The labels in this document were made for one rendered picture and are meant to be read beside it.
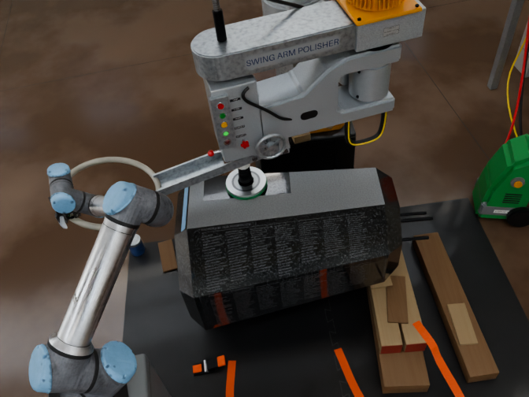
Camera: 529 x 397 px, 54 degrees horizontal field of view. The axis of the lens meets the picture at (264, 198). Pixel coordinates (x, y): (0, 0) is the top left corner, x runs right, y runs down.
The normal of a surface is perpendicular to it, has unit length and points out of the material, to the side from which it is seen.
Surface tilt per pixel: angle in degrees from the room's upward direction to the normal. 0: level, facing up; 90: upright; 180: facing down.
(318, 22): 0
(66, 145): 0
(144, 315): 0
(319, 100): 90
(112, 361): 52
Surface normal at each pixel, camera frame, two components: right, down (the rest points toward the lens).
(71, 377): 0.60, 0.30
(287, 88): -0.15, -0.63
